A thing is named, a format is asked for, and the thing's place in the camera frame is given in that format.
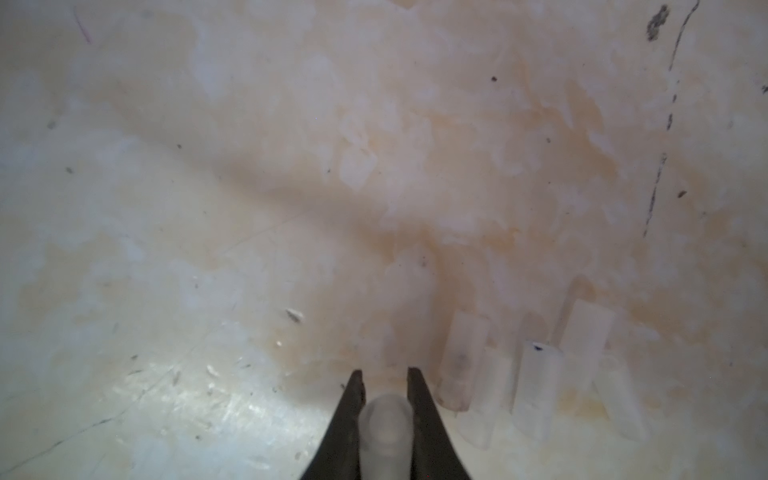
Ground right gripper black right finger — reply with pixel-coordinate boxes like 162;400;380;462
407;367;471;480

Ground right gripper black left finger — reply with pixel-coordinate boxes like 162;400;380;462
300;370;366;480

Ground translucent pen cap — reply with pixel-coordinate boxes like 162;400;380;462
594;351;650;442
358;394;414;480
559;299;616;394
511;340;563;442
435;311;490;412
457;347;513;450

